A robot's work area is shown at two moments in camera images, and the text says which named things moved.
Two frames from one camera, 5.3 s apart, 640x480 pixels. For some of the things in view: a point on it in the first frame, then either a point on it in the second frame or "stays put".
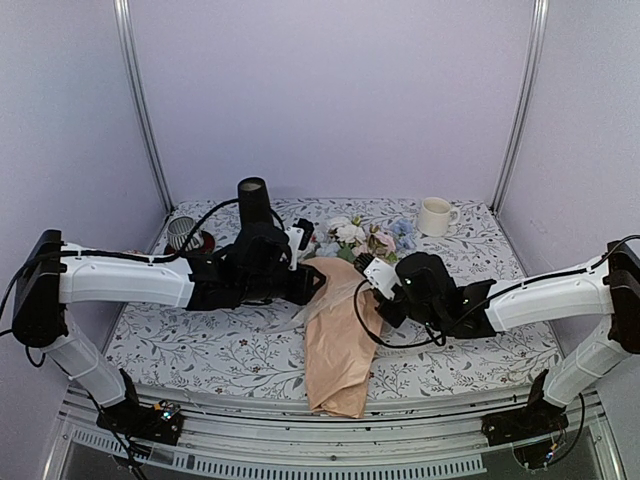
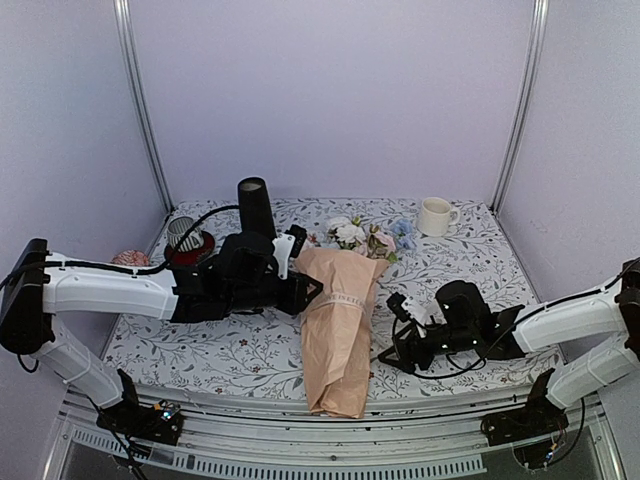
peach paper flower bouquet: [339, 350] stays put
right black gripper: [392, 319] to [412, 344]
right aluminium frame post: [530, 86] stays put
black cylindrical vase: [254, 200] stays put
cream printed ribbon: [294, 320] to [344, 298]
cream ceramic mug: [435, 216] stays put
